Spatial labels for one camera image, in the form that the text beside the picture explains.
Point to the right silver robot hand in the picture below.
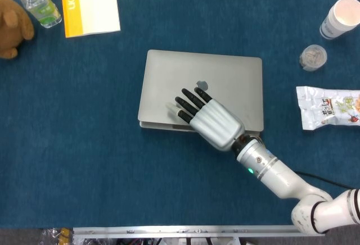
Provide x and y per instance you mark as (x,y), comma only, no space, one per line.
(216,124)

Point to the silver apple laptop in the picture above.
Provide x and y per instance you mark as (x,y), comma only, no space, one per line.
(225,73)

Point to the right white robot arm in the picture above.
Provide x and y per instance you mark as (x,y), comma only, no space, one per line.
(281,180)

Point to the white printed snack bag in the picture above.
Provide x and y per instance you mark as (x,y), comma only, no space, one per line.
(323,107)

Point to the small clear plastic jar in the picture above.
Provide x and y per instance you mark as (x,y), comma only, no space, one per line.
(312,57)

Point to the blue table cloth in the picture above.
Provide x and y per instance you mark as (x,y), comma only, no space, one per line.
(84,144)

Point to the white and orange book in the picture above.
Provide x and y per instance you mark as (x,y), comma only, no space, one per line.
(95,3)

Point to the clear crinkled plastic bag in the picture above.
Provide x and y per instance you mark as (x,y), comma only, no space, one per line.
(53,236)

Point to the green label water bottle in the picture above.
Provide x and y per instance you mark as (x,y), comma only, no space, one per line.
(42,9)

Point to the brown plush toy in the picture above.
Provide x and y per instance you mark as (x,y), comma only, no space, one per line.
(14,26)

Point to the aluminium frame rail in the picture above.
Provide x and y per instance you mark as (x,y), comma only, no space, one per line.
(168,230)

